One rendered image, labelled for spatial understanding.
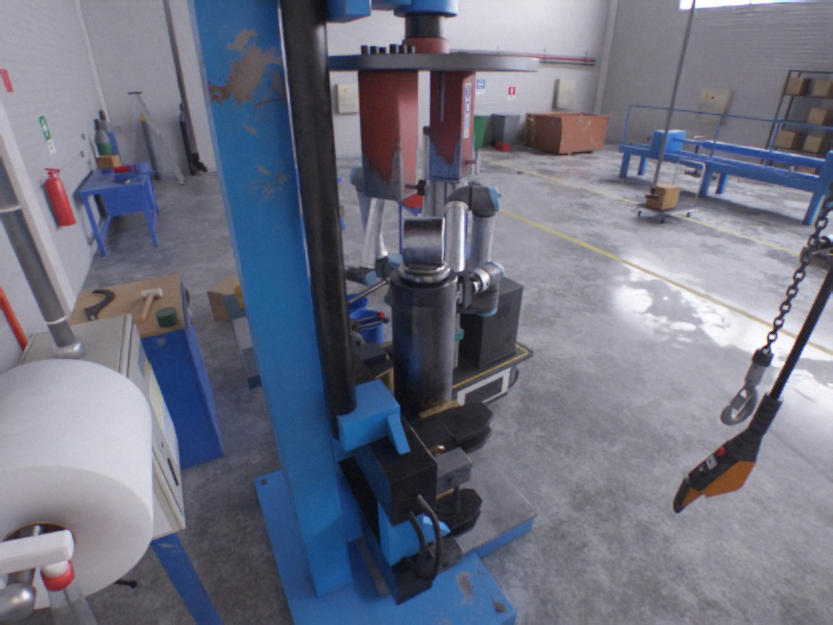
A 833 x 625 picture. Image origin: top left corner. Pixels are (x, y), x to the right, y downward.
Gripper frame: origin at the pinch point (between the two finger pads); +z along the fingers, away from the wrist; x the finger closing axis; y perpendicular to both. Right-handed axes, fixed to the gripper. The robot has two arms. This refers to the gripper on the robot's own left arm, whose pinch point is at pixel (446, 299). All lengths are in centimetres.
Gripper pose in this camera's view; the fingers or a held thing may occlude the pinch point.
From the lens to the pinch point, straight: 154.4
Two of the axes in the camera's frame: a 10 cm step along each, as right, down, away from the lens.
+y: 7.7, 3.1, -5.6
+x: 0.0, 8.7, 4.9
